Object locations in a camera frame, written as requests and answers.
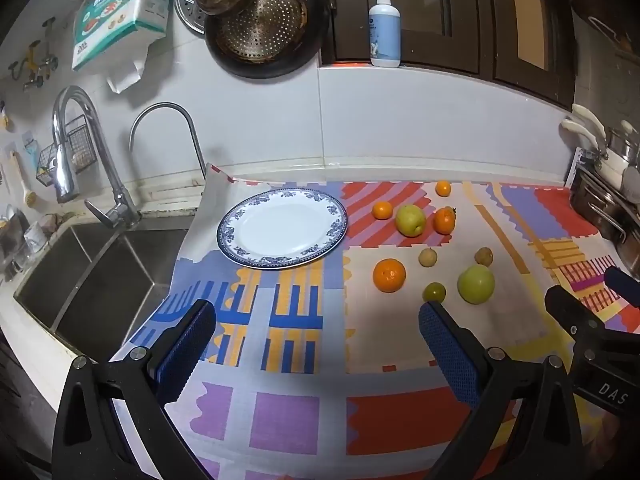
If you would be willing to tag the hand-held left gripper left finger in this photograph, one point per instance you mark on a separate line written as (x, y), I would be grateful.
(185, 350)

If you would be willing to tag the dark wooden window frame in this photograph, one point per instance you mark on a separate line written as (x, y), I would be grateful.
(480, 20)

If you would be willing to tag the colourful printed cloth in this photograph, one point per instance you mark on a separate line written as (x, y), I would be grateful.
(300, 410)

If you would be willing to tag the medium orange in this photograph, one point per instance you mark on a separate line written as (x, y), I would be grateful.
(383, 210)

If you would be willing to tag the white cup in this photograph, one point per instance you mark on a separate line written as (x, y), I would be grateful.
(35, 239)

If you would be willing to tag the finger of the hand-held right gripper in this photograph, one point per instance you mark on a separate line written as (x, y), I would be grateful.
(570, 310)
(622, 286)

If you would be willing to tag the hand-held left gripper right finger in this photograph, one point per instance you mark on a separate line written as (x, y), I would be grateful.
(450, 355)

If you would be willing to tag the stainless steel sink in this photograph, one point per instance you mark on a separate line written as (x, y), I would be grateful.
(100, 285)

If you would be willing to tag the thin gooseneck faucet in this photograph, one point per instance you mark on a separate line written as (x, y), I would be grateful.
(192, 130)

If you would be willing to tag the small orange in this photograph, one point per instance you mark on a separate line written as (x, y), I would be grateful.
(443, 188)

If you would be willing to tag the white pump bottle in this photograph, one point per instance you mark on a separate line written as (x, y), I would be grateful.
(385, 30)

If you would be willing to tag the small green tomato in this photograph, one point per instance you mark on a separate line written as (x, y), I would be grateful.
(434, 291)

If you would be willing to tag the perforated brass strainer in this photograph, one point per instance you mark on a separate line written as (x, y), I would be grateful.
(270, 27)

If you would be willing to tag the large orange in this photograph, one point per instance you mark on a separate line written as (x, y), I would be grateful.
(389, 275)

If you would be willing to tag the stainless steel pot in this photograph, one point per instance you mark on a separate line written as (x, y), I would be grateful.
(595, 205)

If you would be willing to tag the green apple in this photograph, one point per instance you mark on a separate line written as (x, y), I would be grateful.
(410, 220)
(475, 284)

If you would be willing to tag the green white tissue pack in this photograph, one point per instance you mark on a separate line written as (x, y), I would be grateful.
(120, 10)

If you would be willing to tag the wall hook rack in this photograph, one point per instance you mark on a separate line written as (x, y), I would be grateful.
(32, 57)

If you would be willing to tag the chrome kitchen faucet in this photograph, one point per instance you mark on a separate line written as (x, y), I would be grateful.
(67, 170)

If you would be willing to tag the black frying pan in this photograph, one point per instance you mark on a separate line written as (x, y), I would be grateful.
(305, 52)

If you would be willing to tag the brown longan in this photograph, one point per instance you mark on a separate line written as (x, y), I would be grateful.
(483, 256)

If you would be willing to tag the small pale longan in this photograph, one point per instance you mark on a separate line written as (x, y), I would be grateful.
(428, 257)

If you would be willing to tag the blue rimmed white plate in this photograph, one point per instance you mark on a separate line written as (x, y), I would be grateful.
(280, 227)

